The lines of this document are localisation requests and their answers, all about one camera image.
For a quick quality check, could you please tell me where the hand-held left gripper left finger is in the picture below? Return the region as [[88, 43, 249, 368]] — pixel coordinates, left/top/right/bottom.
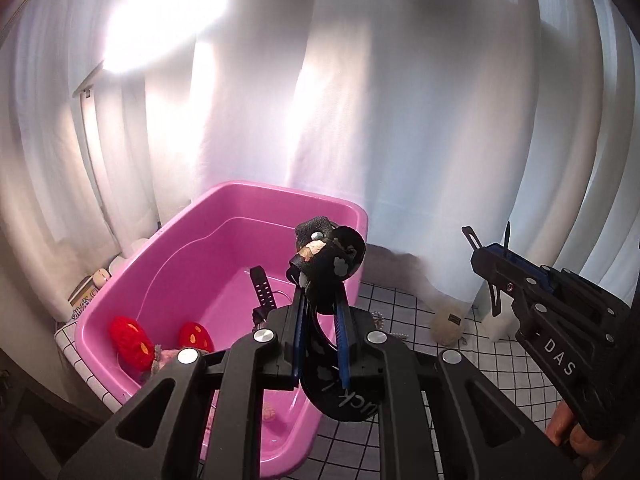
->
[[57, 291, 307, 480]]

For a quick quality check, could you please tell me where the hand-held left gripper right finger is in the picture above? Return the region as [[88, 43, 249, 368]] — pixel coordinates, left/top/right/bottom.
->
[[335, 301, 584, 480]]

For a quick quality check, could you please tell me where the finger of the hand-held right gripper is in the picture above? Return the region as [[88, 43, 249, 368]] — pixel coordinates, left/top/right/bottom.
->
[[469, 246, 527, 337], [486, 241, 552, 287]]

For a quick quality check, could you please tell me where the black dotted bow hair clip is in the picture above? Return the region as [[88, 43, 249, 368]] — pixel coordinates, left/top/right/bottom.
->
[[286, 216, 382, 423]]

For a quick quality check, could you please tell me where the pink plastic tub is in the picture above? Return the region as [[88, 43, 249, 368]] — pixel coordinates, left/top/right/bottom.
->
[[74, 180, 369, 467]]

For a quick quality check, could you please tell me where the pink fuzzy strawberry headband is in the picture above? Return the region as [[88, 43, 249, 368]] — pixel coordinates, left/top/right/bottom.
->
[[109, 315, 216, 387]]

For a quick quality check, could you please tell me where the person's right hand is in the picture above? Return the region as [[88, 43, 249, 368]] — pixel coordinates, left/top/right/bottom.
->
[[544, 401, 608, 462]]

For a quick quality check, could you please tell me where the pearl hair claw clip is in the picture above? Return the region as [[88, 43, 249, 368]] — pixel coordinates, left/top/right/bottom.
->
[[371, 311, 418, 343]]

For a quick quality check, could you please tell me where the beige plush pouch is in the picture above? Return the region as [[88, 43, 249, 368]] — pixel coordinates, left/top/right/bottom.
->
[[430, 297, 467, 345]]

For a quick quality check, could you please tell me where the white checked tablecloth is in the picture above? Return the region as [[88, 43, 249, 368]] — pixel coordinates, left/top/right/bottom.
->
[[54, 280, 593, 480]]

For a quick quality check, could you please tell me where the white sheer curtain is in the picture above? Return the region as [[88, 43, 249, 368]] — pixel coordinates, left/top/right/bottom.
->
[[0, 0, 640, 341]]

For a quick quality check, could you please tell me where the small printed box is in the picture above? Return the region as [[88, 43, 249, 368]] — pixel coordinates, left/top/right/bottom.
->
[[67, 275, 99, 312]]

